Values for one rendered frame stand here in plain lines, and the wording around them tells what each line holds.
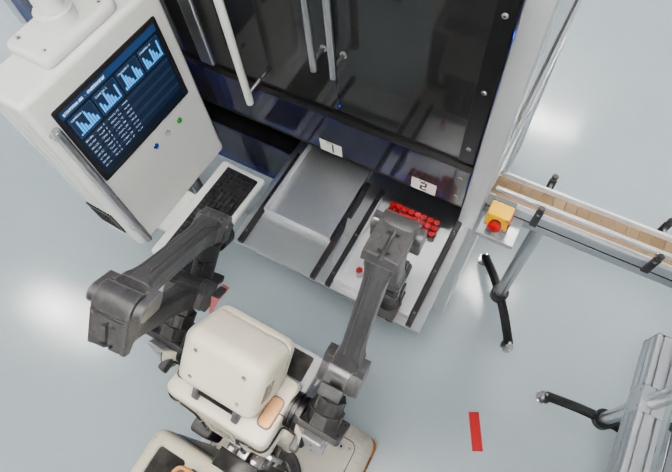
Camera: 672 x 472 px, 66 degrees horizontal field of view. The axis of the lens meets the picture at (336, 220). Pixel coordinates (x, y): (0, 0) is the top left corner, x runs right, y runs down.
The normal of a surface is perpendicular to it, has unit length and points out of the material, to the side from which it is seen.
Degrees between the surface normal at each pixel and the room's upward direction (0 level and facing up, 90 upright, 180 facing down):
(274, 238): 0
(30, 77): 0
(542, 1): 90
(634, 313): 0
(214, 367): 48
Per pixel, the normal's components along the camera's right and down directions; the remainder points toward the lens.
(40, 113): 0.86, 0.43
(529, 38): -0.48, 0.79
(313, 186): -0.07, -0.48
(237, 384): -0.40, 0.26
